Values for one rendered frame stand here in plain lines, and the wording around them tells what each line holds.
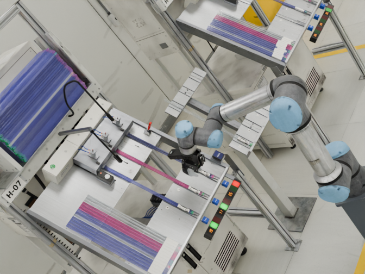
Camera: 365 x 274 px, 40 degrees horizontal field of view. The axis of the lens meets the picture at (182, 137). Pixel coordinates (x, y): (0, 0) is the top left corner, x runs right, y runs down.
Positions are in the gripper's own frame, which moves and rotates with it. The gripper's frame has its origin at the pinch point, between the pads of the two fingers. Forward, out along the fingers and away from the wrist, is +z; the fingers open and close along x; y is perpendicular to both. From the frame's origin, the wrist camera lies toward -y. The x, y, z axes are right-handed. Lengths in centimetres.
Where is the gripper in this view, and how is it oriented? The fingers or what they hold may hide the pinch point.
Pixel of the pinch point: (190, 173)
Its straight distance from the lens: 234.8
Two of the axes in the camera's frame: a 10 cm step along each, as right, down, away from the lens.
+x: 4.7, -7.3, 5.0
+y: 8.7, 2.8, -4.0
